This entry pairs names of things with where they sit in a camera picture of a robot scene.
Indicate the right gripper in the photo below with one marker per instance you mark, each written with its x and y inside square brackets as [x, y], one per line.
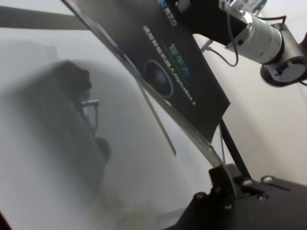
[211, 21]

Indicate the black robot print poster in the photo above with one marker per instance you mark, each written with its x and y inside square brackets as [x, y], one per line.
[192, 72]

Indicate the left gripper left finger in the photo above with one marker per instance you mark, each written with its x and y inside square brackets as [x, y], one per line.
[218, 178]

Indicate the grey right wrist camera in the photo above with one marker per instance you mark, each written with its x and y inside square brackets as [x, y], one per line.
[239, 3]

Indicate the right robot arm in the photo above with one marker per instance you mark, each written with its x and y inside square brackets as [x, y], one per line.
[261, 40]

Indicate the short black tape strip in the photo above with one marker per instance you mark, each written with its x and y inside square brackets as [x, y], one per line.
[159, 119]

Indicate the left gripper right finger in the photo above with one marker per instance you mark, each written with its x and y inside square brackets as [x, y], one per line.
[241, 182]

